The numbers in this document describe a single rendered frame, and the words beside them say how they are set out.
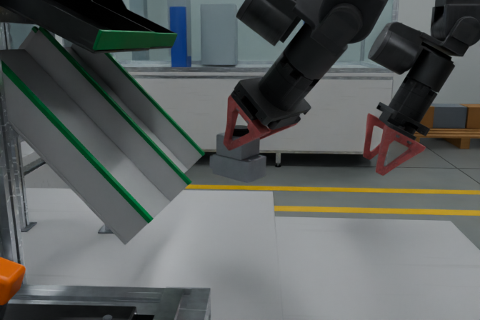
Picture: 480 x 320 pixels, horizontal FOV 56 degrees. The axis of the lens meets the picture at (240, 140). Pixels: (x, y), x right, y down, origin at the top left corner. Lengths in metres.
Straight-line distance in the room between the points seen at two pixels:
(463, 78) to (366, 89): 5.35
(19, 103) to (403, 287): 0.55
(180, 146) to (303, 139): 3.56
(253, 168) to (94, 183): 0.22
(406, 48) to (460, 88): 8.75
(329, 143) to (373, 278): 3.63
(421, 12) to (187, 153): 8.57
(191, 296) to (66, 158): 0.19
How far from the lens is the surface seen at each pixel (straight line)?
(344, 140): 4.32
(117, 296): 0.47
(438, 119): 5.95
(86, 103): 0.63
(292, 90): 0.54
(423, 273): 0.75
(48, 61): 0.65
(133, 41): 0.53
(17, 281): 0.30
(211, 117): 4.25
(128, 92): 0.76
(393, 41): 0.75
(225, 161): 0.62
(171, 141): 0.74
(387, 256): 0.78
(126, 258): 0.76
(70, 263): 0.77
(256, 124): 0.56
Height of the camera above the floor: 1.20
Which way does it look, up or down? 13 degrees down
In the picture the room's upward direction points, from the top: straight up
